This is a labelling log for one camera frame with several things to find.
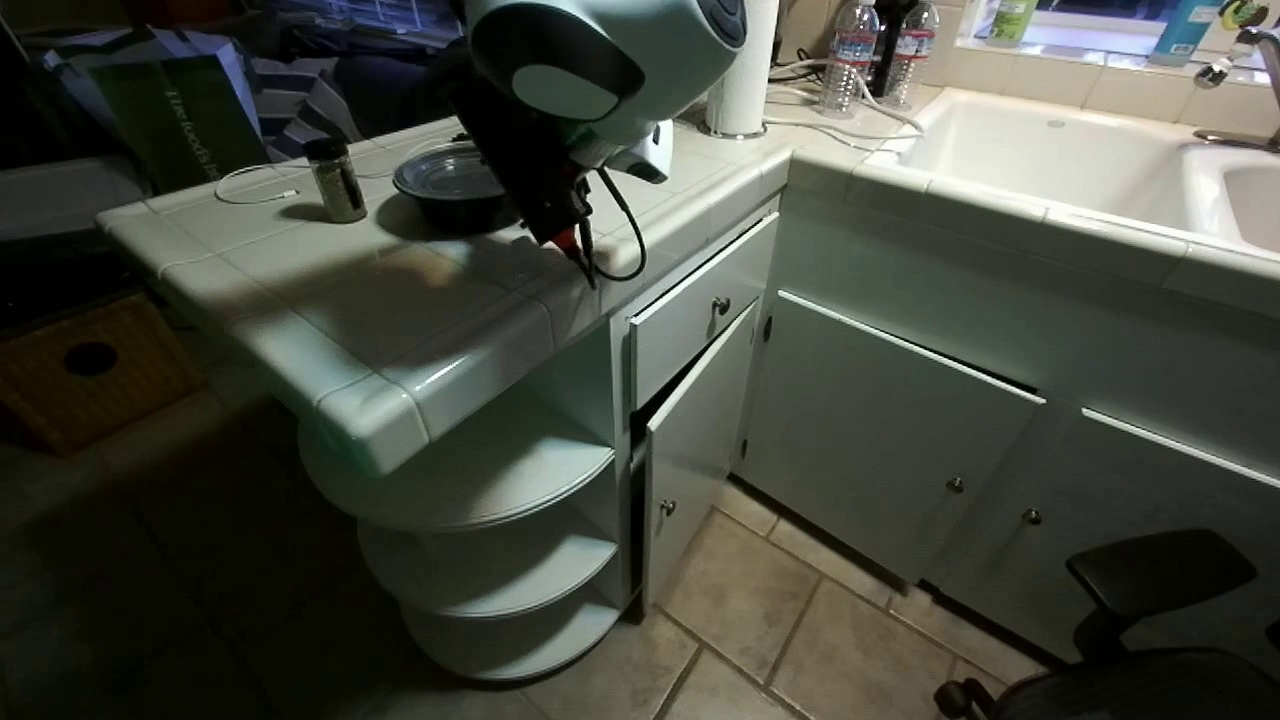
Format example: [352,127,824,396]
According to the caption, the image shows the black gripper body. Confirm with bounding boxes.
[452,54,578,225]

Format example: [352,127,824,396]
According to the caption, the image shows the dark glass bowl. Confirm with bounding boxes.
[388,140,522,230]

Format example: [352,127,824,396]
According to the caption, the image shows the small metal canister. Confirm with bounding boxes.
[306,134,372,230]

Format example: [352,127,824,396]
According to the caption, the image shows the pile of clothes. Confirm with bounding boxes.
[245,0,471,146]

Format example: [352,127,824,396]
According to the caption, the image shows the white paper towel roll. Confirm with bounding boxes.
[699,0,783,146]

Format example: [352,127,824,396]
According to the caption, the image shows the white drawer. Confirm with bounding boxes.
[619,209,783,412]

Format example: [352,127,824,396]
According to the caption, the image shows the green bag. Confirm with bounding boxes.
[74,50,277,196]

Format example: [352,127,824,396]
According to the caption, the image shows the clear water bottle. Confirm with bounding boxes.
[882,0,939,109]
[820,0,888,111]

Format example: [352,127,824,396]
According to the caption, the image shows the narrow white cabinet door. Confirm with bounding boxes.
[634,301,769,621]

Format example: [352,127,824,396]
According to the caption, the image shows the wide white cabinet door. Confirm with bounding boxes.
[921,400,1280,671]
[738,290,1049,587]

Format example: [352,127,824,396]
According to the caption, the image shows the cardboard box with hole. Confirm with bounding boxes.
[0,292,210,460]

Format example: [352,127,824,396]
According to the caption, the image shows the green bottle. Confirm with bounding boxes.
[987,0,1045,50]

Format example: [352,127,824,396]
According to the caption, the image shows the white kitchen sink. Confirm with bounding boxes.
[864,86,1280,264]

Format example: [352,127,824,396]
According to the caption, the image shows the blue box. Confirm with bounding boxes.
[1147,0,1230,68]

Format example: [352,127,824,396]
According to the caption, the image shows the metal faucet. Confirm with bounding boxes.
[1190,18,1280,151]

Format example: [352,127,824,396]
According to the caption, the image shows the black office chair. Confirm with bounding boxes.
[934,530,1280,720]

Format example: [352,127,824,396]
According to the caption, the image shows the thin black cable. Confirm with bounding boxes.
[585,162,653,290]

